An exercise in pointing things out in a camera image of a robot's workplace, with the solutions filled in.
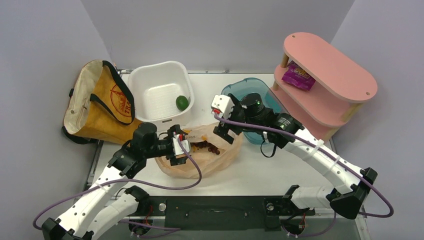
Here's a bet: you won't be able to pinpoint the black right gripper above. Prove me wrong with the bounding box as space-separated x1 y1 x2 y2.
214 98 262 143

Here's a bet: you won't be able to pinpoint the green lime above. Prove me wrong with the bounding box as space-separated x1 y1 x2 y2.
175 95 190 112

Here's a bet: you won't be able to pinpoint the orange translucent plastic grocery bag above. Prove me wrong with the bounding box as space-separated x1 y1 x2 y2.
155 123 243 179

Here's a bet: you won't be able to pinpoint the mustard tote bag black straps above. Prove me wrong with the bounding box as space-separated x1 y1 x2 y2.
61 59 145 146

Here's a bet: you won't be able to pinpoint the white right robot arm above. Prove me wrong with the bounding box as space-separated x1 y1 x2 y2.
211 93 378 220

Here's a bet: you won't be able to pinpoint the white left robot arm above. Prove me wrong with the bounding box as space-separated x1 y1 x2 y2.
39 122 191 240

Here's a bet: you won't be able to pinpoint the teal transparent plastic tub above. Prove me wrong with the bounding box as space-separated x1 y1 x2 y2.
221 77 285 145

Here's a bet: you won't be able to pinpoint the dark red grape bunch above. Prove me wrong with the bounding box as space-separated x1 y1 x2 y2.
190 140 221 155

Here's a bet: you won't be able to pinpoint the white perforated plastic basket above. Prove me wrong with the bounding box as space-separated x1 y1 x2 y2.
127 61 195 131

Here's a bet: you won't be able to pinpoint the purple snack packet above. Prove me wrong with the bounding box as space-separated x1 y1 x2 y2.
281 61 316 91

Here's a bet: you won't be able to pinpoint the pink two-tier wooden shelf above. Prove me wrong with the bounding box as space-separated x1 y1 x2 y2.
271 32 378 141

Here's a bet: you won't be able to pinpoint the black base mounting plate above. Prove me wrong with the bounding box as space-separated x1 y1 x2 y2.
130 195 315 231

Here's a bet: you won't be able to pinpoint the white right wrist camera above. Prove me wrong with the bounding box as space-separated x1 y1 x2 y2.
210 95 235 119

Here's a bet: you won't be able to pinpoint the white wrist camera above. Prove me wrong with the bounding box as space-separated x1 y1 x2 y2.
171 133 191 157
210 95 235 119

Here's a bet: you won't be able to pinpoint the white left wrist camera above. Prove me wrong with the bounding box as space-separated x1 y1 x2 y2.
171 133 191 157

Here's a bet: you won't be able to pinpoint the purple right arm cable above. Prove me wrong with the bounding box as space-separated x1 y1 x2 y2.
213 112 395 239

